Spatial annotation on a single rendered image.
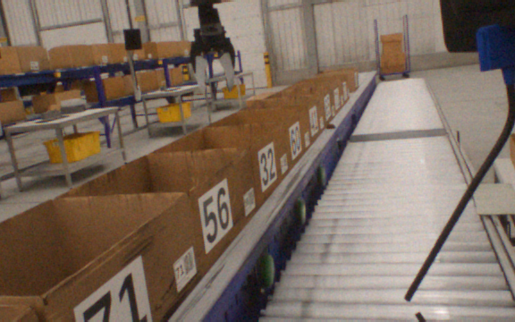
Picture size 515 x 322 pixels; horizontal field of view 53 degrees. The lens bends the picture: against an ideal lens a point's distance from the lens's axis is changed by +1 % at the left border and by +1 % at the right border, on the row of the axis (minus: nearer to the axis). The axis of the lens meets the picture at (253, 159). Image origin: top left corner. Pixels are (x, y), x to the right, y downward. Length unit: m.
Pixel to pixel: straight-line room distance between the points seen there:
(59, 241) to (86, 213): 0.09
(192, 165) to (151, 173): 0.12
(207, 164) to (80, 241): 0.41
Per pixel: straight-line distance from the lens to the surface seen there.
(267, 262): 1.12
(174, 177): 1.37
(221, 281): 0.94
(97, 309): 0.69
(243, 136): 1.70
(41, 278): 1.06
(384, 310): 1.10
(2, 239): 0.98
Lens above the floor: 1.28
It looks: 12 degrees down
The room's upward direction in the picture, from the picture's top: 7 degrees counter-clockwise
